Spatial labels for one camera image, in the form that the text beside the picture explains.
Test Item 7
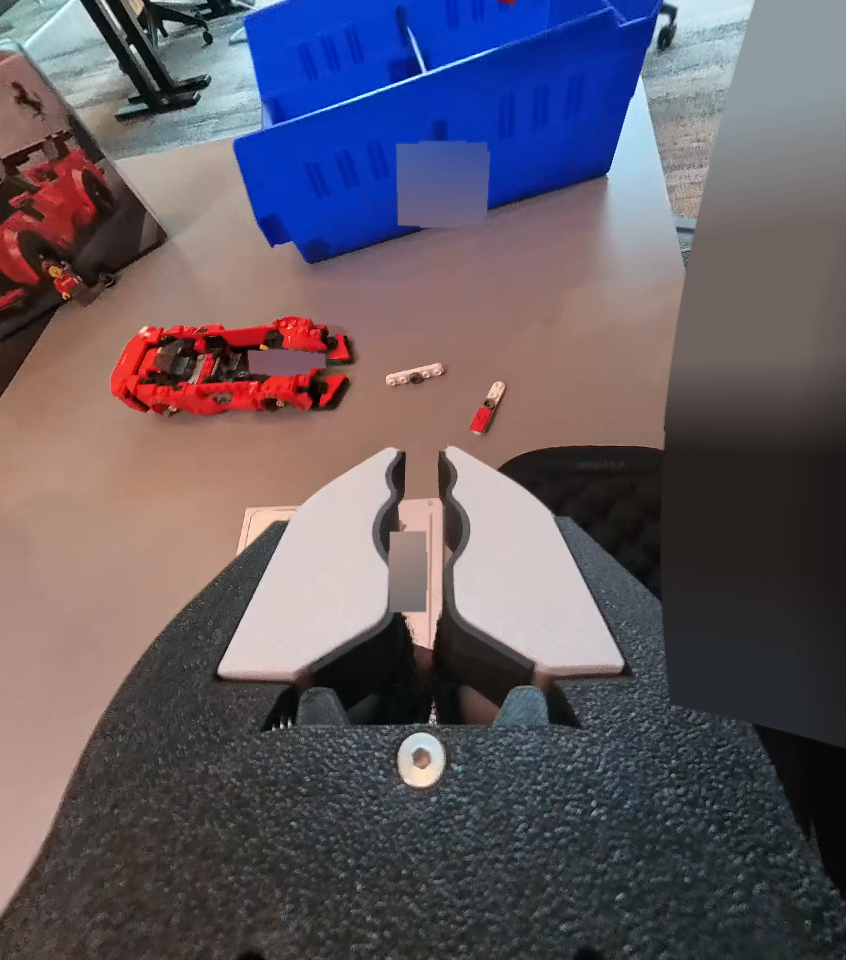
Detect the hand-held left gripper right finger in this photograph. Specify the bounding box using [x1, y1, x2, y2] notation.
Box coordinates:
[436, 444, 628, 684]

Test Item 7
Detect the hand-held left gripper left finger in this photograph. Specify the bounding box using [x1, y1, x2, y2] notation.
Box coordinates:
[215, 446, 407, 684]

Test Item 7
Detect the red and white brick assembly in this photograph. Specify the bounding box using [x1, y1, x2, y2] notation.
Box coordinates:
[469, 380, 508, 436]

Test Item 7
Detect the black seat cushion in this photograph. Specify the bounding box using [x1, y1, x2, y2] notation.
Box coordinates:
[500, 446, 665, 601]

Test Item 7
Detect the red toy brick car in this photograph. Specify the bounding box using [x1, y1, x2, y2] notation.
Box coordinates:
[110, 315, 353, 416]

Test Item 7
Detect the blue plastic bin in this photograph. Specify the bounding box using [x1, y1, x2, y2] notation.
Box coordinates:
[232, 0, 665, 266]

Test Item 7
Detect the toy car picture box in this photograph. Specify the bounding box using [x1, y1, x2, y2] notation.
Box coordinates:
[0, 43, 169, 378]

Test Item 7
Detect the black table leg frame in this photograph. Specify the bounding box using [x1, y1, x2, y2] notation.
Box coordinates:
[80, 0, 211, 121]

